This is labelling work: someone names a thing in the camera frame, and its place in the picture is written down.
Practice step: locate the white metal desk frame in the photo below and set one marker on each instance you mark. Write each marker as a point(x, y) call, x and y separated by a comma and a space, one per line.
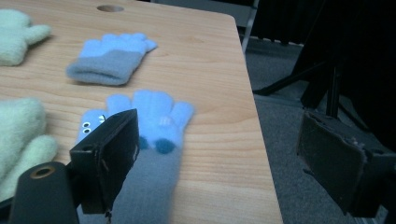
point(250, 25)

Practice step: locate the black stand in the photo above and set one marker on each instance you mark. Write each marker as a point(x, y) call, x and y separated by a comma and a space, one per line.
point(336, 77)

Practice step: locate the light green knit glove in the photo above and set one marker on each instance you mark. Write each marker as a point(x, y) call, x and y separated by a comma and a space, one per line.
point(15, 37)

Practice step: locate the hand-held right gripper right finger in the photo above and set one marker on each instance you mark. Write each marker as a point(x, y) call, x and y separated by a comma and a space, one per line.
point(339, 168)

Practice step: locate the green packets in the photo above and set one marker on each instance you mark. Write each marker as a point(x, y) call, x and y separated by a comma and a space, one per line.
point(21, 137)

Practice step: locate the plain blue grey glove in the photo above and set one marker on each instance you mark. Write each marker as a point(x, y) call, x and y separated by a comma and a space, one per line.
point(109, 63)

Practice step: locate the blue glove with dark dots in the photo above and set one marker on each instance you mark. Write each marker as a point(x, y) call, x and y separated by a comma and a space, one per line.
point(155, 183)

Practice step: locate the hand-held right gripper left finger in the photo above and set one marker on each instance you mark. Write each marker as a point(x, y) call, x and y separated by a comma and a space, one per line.
point(106, 161)

